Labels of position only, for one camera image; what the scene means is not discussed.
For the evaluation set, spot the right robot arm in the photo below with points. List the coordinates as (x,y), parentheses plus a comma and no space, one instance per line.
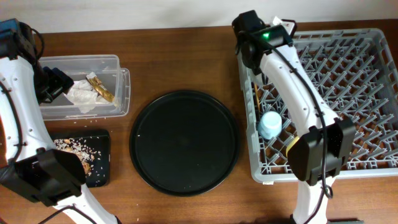
(324,140)

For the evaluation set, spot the white tissue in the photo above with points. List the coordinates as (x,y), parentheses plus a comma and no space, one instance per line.
(84,96)

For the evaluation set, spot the round black serving tray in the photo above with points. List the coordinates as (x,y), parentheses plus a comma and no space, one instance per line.
(184,143)

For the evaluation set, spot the black rectangular tray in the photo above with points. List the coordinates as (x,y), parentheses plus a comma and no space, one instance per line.
(100,140)

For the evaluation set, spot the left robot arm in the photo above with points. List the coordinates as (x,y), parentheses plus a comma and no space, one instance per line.
(36,169)

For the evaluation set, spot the clear plastic waste bin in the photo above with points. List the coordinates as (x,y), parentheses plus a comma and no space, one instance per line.
(107,68)

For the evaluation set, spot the gold foil wrapper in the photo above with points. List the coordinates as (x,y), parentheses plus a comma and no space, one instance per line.
(97,85)

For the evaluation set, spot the wooden chopstick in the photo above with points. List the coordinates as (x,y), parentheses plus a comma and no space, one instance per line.
(257,98)

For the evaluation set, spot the yellow bowl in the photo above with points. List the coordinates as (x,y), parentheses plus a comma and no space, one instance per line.
(291,144)

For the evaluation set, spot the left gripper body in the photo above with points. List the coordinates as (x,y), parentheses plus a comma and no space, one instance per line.
(51,83)

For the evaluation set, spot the light blue cup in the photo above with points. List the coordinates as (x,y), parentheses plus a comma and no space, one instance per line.
(270,125)

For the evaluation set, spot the grey dishwasher rack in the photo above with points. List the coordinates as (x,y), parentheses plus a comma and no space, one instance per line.
(355,73)

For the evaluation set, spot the food scraps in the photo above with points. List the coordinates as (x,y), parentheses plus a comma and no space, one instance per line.
(86,154)

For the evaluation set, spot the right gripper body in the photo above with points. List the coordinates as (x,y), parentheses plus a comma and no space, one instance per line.
(250,65)

